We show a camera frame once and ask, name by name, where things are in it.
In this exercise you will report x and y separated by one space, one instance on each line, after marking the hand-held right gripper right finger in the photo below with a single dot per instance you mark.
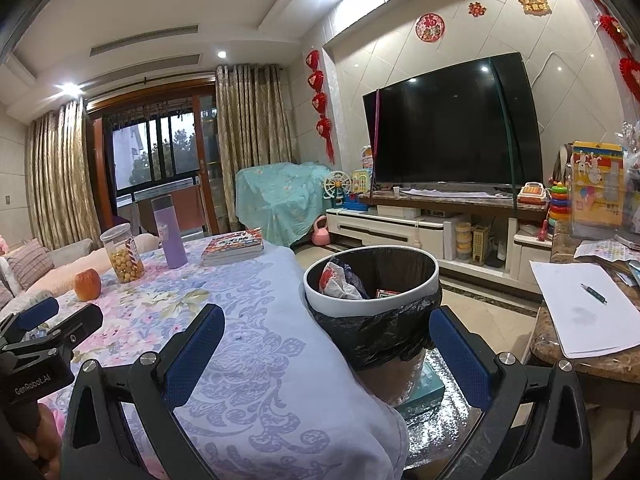
460 355

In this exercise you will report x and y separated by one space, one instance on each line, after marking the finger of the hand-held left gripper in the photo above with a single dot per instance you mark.
75 325
35 315

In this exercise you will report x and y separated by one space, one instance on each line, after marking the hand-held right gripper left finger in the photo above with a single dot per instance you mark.
196 355

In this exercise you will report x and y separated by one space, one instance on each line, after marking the white bin with black bag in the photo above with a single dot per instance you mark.
380 330

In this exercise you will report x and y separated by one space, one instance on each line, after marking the white red bag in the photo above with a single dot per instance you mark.
340 280

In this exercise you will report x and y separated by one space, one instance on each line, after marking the person's left hand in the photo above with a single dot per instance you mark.
49 435

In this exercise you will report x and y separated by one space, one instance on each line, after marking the pink striped pillow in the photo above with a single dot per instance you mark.
6 295
30 262

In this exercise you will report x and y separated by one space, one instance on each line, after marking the red apple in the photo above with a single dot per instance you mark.
87 285

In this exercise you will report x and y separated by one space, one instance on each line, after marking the teal flat box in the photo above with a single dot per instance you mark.
430 390

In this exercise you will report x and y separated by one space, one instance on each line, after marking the light upholstered sofa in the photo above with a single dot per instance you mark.
75 262

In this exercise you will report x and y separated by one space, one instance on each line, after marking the silver glitter board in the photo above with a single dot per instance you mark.
450 425

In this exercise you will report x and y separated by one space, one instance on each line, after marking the brown cardboard box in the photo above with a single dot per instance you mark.
390 385

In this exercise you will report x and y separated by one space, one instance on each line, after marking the pink plush toy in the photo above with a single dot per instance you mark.
4 245

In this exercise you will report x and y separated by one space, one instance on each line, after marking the clear jar of snack balls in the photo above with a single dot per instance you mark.
124 260

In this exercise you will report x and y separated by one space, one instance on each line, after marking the marble side table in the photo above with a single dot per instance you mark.
545 345

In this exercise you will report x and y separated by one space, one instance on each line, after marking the yellow slotted box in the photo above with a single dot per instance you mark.
480 245

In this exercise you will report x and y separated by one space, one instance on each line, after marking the thick colourful book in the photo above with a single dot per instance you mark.
232 247

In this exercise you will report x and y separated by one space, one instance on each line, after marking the stack of yellow tubs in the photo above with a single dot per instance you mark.
463 240

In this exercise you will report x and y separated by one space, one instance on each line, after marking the white paper sheet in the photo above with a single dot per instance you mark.
575 315

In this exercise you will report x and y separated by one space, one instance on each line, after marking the purple bottle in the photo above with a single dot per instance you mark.
172 235

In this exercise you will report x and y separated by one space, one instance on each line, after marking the beige patterned curtain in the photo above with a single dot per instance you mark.
252 135
62 175

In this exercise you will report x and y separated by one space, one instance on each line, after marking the white television cabinet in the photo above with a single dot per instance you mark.
400 225

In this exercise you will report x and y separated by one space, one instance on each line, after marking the dark pen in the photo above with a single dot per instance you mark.
594 293

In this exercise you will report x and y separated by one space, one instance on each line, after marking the pink toy kettlebell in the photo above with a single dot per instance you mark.
320 234

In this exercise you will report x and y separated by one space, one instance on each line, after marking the orange toy telephone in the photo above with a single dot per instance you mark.
531 194

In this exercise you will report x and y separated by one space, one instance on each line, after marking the teal cloth cover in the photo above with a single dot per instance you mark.
280 200

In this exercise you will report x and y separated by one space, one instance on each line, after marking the printed paper sheet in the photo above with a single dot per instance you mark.
605 251

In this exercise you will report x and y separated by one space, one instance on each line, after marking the wooden framed glass door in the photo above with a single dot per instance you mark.
160 150

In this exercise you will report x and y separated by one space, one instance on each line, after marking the colourful toy house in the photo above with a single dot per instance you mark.
361 180

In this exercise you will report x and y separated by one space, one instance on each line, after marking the toy ferris wheel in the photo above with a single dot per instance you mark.
337 187

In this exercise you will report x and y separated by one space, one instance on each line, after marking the yellow cartoon printed box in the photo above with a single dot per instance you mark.
597 190

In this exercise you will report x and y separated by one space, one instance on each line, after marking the black flat television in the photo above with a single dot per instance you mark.
450 125

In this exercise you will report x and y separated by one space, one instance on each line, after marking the round red wall decal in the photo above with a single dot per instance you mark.
430 27

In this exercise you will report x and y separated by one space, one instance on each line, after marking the small red wall decal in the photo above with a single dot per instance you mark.
476 9

